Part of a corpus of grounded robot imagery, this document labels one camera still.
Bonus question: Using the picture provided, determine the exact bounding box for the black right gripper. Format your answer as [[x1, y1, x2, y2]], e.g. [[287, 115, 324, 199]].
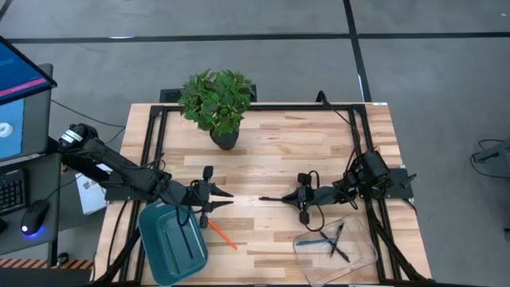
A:
[[280, 172, 316, 226]]

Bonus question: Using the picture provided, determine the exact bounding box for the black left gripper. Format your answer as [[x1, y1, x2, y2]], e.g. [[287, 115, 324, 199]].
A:
[[186, 166, 235, 230]]

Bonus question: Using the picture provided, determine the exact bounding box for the orange pencil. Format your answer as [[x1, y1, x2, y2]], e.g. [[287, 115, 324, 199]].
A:
[[207, 219, 239, 251]]

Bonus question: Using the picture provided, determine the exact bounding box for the blue pen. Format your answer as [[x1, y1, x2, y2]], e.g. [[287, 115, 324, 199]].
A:
[[296, 238, 338, 246]]

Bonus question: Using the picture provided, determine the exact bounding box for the thin black pencil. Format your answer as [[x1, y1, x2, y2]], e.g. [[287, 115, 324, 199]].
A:
[[178, 216, 195, 260]]

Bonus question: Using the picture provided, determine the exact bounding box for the black rubber-grip pen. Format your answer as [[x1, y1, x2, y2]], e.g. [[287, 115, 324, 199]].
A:
[[329, 222, 345, 258]]

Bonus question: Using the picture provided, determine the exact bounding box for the slim black pen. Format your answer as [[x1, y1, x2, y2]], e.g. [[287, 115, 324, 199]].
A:
[[319, 230, 351, 264]]

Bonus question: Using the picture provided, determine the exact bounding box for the teal plastic bin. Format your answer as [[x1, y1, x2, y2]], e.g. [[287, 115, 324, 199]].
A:
[[137, 199, 210, 287]]

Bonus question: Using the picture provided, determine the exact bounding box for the clear plastic bin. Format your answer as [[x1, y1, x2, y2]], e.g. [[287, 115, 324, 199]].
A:
[[293, 214, 379, 286]]

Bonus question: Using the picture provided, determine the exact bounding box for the green leafy plant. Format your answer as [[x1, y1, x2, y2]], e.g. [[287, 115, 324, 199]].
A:
[[178, 69, 256, 139]]

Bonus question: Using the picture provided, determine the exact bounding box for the white paper booklet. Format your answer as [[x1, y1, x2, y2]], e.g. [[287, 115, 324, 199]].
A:
[[74, 163, 115, 216]]

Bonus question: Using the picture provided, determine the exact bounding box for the black computer mouse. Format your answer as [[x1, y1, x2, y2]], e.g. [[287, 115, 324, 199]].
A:
[[19, 199, 51, 237]]

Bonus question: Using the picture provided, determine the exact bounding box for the yellow black striped strip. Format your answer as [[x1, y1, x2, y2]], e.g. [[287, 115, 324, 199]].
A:
[[0, 258, 95, 270]]

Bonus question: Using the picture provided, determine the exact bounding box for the black keyboard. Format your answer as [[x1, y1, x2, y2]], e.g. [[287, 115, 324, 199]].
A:
[[0, 167, 29, 216]]

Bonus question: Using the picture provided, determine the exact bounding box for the grey-framed computer monitor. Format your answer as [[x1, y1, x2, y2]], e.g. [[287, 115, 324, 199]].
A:
[[0, 63, 53, 164]]

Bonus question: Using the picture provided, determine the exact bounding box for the grey floor stand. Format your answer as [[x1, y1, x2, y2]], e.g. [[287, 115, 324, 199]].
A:
[[469, 138, 510, 179]]

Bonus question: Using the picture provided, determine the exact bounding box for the tilted computer monitor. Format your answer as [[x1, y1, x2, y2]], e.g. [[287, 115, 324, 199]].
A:
[[0, 35, 58, 107]]

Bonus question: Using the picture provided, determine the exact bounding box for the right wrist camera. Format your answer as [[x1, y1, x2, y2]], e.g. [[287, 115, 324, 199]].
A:
[[315, 185, 339, 206]]

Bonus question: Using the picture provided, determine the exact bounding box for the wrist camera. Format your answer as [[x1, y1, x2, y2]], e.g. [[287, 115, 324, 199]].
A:
[[315, 185, 339, 206], [173, 179, 200, 208]]

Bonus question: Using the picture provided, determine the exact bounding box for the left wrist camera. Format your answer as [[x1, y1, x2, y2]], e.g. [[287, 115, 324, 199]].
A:
[[173, 179, 200, 208]]

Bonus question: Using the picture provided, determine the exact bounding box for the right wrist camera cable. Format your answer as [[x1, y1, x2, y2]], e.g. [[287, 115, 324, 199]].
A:
[[298, 170, 326, 233]]

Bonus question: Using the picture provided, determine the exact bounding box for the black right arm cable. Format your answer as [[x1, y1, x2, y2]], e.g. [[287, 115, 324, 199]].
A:
[[316, 90, 362, 160]]

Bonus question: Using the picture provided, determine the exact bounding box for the black monitor cable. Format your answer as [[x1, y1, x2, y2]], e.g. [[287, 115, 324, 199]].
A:
[[50, 99, 127, 129]]

